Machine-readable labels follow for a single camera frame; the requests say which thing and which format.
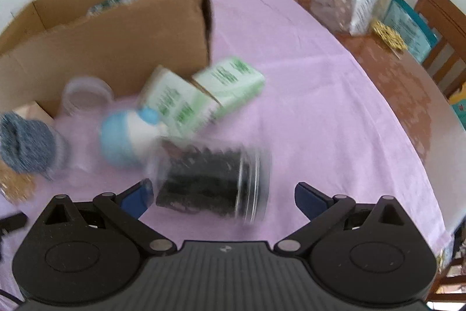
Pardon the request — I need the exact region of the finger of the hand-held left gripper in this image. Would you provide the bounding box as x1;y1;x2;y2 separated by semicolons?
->
0;212;28;233

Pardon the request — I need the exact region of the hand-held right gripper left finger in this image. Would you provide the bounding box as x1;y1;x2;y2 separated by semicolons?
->
34;179;176;256

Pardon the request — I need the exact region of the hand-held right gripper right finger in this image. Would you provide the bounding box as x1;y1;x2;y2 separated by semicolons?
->
273;182;414;256

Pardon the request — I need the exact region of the blue and white plush toy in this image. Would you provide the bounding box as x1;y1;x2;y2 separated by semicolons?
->
100;106;169;169

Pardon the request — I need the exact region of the blue-grey knitted sock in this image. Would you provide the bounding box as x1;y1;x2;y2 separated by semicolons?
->
0;113;55;176

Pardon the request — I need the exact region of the clear jar with dark contents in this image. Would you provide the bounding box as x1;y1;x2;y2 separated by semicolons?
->
146;138;273;225

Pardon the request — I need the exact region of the green and white carton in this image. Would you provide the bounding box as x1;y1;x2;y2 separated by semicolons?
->
138;65;219;137
192;57;266;115

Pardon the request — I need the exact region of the clear plastic jar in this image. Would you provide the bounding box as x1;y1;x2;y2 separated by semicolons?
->
61;76;114;122

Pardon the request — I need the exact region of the brown cardboard box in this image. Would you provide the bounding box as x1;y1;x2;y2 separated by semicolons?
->
0;0;213;123

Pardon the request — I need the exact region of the pink tablecloth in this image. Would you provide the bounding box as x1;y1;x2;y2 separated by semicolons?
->
0;0;452;254

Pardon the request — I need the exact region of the yellow packet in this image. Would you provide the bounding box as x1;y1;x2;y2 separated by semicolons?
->
449;81;466;130

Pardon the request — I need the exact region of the gold ornament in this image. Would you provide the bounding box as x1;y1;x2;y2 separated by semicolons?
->
370;20;409;52

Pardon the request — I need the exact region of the teal packet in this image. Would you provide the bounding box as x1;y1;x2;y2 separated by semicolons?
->
382;0;440;64

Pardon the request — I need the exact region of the wooden chair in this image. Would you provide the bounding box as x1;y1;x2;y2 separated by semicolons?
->
413;0;466;99

